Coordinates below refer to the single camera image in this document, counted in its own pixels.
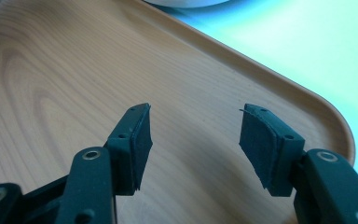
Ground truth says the white round object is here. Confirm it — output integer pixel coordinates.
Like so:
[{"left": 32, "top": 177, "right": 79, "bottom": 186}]
[{"left": 144, "top": 0, "right": 230, "bottom": 8}]

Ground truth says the wooden tray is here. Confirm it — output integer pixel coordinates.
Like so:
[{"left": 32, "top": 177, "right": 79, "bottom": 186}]
[{"left": 0, "top": 0, "right": 356, "bottom": 224}]

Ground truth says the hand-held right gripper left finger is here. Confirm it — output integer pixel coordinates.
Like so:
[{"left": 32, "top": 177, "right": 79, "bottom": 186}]
[{"left": 103, "top": 103, "right": 154, "bottom": 197}]

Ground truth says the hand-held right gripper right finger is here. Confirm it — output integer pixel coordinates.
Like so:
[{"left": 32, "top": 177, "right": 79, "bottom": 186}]
[{"left": 239, "top": 103, "right": 306, "bottom": 198}]

